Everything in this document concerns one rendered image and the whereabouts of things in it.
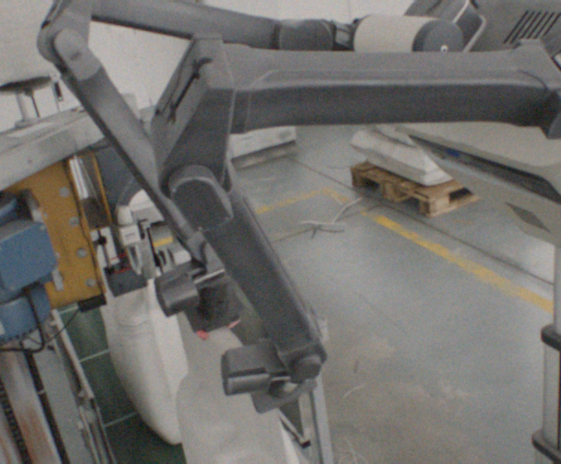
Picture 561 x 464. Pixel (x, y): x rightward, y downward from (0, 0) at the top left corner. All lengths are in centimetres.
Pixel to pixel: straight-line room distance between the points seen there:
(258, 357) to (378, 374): 194
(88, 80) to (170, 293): 36
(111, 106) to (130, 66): 322
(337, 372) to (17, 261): 189
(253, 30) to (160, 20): 15
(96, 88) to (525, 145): 60
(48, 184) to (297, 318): 76
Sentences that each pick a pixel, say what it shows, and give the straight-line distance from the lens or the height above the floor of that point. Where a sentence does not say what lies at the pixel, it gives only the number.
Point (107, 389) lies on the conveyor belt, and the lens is 242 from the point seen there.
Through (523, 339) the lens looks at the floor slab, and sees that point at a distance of 306.
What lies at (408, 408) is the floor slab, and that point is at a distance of 269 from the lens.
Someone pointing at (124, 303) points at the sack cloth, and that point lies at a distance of 188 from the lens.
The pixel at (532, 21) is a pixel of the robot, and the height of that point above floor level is 155.
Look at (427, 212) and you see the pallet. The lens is 415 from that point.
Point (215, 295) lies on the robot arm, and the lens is 119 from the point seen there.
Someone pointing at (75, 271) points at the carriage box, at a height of 110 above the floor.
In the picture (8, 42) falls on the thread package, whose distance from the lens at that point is 120.
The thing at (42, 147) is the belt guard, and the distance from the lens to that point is 131.
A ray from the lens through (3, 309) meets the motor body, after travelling 131.
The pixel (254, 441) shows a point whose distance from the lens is 133.
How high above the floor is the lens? 171
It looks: 24 degrees down
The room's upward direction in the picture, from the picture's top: 9 degrees counter-clockwise
